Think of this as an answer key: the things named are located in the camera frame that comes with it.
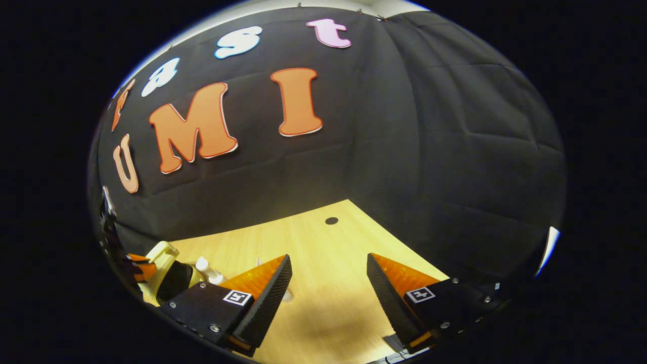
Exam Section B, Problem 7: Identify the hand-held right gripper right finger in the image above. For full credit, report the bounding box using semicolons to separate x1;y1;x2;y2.
366;253;511;355

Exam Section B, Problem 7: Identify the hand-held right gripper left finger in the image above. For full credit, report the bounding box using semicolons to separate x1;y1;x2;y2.
159;254;293;358

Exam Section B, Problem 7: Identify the white pump bottle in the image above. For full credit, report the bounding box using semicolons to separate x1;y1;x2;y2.
195;256;227;286

